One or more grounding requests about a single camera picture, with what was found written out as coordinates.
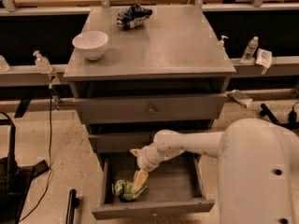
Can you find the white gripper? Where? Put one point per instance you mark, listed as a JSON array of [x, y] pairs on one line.
[[144, 160]]

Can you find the green jalapeno chip bag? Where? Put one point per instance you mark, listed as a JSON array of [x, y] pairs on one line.
[[122, 189]]

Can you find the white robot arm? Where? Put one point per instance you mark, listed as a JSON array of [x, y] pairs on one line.
[[255, 158]]

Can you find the grey open bottom drawer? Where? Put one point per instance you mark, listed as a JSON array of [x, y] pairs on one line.
[[174, 188]]

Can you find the grey middle drawer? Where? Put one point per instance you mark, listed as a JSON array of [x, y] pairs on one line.
[[119, 142]]

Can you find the grey top drawer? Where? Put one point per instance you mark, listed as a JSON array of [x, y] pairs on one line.
[[128, 109]]

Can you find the grey wooden drawer cabinet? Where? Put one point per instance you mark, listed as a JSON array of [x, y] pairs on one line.
[[175, 52]]

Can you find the black bar on floor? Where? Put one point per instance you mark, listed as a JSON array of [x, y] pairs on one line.
[[73, 202]]

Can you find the black stand base left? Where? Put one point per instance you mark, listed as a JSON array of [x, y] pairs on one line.
[[15, 181]]

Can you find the folded grey cloth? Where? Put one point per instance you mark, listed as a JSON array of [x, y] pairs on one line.
[[241, 98]]

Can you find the white ceramic bowl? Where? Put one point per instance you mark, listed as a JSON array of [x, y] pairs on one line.
[[92, 45]]

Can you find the clear sanitizer pump bottle left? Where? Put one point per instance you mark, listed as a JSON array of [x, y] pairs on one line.
[[42, 63]]

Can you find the small sanitizer pump bottle right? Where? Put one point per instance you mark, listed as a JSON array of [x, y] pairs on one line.
[[222, 41]]

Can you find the black wheeled stand leg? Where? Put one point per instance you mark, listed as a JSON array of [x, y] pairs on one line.
[[292, 124]]

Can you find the clear plastic water bottle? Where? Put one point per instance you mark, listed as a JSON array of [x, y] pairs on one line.
[[250, 49]]

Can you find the white wipes packet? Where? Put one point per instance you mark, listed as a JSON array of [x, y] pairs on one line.
[[264, 58]]

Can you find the clear bottle far left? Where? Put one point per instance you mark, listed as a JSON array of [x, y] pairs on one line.
[[4, 66]]

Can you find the wooden workbench with metal frame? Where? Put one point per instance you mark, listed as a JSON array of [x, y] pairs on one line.
[[23, 24]]

